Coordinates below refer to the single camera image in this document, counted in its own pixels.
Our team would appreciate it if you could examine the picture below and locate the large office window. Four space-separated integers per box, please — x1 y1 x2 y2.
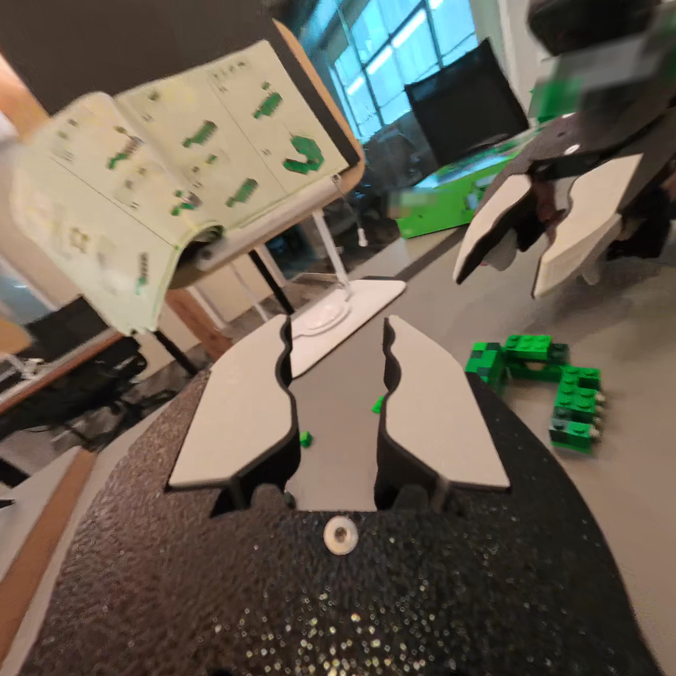
296 0 478 140

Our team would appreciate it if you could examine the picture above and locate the black office chair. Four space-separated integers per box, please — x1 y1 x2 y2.
0 296 149 439

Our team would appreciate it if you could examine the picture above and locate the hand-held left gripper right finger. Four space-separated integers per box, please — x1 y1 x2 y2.
374 315 511 512

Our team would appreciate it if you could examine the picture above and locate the white book stand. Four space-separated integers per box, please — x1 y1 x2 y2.
0 0 407 378

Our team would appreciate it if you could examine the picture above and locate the black screen panel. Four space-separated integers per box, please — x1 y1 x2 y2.
404 39 530 169

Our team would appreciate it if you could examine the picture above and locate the brick building instruction booklet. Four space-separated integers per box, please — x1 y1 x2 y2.
11 39 352 336

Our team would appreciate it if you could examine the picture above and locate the white hanging cord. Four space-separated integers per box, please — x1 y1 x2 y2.
333 174 369 246

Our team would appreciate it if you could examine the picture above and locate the grey desk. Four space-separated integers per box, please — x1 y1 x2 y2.
0 222 676 676

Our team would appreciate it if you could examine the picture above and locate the green brick snake assembly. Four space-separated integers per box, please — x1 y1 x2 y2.
465 334 605 454

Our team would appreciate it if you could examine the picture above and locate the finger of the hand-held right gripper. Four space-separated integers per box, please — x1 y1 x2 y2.
531 153 644 300
453 173 535 286

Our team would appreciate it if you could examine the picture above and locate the green brick set box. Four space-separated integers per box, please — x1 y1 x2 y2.
396 134 534 239

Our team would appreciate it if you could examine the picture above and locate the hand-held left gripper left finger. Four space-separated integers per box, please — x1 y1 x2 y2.
168 314 302 509

